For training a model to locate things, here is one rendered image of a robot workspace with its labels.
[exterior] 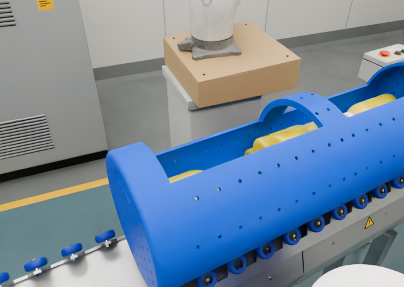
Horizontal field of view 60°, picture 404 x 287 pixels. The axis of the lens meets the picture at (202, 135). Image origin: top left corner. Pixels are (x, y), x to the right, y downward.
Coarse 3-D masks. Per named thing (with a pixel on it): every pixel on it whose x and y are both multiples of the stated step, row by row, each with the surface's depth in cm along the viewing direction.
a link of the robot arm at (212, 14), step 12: (192, 0) 117; (204, 0) 114; (216, 0) 114; (228, 0) 115; (192, 12) 119; (204, 12) 116; (216, 12) 116; (228, 12) 118; (192, 24) 122; (204, 24) 118; (216, 24) 118; (228, 24) 120; (204, 36) 122; (216, 36) 121; (228, 36) 124
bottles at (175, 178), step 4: (252, 148) 89; (248, 152) 89; (252, 152) 88; (184, 172) 82; (188, 172) 82; (192, 172) 82; (196, 172) 82; (176, 176) 81; (180, 176) 80; (184, 176) 80; (172, 180) 79; (176, 180) 79
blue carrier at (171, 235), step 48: (288, 96) 81; (336, 96) 101; (144, 144) 64; (192, 144) 83; (240, 144) 91; (288, 144) 66; (336, 144) 70; (384, 144) 75; (144, 192) 56; (192, 192) 58; (240, 192) 61; (288, 192) 65; (336, 192) 71; (144, 240) 56; (192, 240) 57; (240, 240) 62
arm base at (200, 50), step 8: (184, 40) 129; (192, 40) 127; (200, 40) 123; (224, 40) 123; (232, 40) 127; (184, 48) 128; (192, 48) 127; (200, 48) 125; (208, 48) 124; (216, 48) 124; (224, 48) 125; (232, 48) 126; (192, 56) 124; (200, 56) 123; (208, 56) 124; (216, 56) 125; (224, 56) 126
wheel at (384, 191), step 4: (384, 184) 92; (376, 188) 91; (380, 188) 91; (384, 188) 92; (372, 192) 92; (376, 192) 91; (380, 192) 91; (384, 192) 92; (376, 196) 91; (380, 196) 91; (384, 196) 91
